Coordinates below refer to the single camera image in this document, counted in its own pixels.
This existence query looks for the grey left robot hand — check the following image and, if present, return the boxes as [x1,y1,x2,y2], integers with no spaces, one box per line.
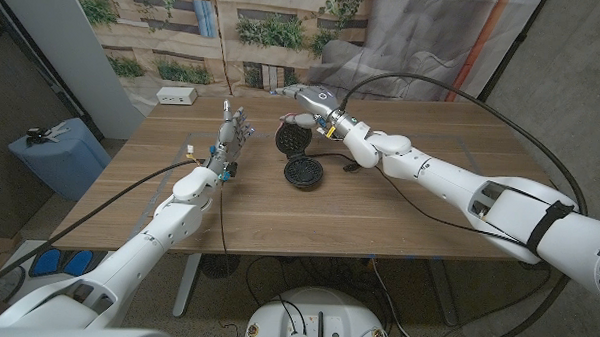
[201,98,257,184]

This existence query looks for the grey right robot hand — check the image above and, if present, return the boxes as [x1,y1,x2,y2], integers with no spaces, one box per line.
[268,82,360,141]

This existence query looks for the pink mini sandwich press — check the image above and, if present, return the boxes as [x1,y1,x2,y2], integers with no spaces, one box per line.
[272,120,328,192]

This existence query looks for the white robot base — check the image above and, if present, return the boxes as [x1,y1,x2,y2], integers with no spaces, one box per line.
[243,285,391,337]

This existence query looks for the white power strip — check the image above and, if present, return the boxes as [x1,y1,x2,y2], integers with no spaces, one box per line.
[155,85,199,107]

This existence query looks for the black round floor stand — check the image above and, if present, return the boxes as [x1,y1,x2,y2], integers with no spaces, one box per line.
[199,253,242,282]

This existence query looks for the building print backdrop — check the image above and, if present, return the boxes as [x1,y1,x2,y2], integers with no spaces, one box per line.
[64,0,375,125]

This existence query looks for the white table leg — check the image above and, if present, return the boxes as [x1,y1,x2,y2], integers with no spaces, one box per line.
[172,252,203,320]
[427,258,461,328]

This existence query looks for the blue plastic bin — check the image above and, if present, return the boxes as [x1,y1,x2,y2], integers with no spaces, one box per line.
[6,115,114,204]

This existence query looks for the grey keys bundle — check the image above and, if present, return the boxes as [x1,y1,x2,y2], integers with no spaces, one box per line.
[44,121,71,144]

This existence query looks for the small black gadget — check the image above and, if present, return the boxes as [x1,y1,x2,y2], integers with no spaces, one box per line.
[25,126,51,148]

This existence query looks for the black backdrop stand pole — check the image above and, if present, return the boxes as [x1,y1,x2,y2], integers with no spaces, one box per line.
[475,0,550,106]

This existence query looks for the white pedal board blue pads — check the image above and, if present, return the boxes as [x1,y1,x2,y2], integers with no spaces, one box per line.
[0,237,116,298]

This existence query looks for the white robot torso edge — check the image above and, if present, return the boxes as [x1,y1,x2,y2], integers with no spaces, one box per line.
[0,322,178,337]

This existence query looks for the white connector with yellow wires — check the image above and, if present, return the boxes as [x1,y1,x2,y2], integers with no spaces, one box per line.
[185,144,205,165]

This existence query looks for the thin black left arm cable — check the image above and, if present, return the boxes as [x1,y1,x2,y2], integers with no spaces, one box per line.
[216,180,234,260]

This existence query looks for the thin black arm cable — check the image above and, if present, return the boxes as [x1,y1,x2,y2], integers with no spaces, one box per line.
[370,164,534,248]
[216,180,234,260]

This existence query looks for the black press power cord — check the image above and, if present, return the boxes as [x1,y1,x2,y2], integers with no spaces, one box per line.
[307,151,362,173]

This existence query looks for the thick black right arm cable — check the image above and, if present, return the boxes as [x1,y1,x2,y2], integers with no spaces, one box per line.
[329,70,594,337]

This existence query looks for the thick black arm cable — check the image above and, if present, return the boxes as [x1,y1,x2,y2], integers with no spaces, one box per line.
[0,151,206,306]
[329,70,594,337]

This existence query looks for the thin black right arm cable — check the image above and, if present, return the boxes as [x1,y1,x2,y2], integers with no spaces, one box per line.
[370,164,534,248]

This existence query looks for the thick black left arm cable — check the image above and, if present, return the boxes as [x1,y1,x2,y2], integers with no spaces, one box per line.
[0,151,206,306]

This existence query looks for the white wall panel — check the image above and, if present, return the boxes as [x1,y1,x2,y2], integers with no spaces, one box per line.
[0,0,151,142]

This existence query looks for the grey floor cable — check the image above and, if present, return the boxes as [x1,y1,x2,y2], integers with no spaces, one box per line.
[367,258,421,337]

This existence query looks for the black arm strap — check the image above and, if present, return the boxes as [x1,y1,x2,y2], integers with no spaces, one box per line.
[525,198,576,258]

